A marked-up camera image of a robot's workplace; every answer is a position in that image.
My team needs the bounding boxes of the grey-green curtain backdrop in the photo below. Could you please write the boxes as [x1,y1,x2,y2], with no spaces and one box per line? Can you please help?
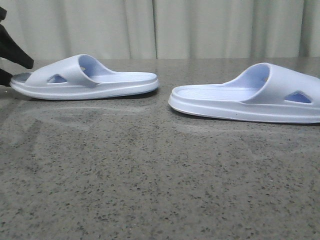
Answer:
[0,0,320,60]

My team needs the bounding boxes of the light blue slipper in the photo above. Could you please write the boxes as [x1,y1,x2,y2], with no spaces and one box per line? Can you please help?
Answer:
[10,54,159,100]
[168,62,320,124]

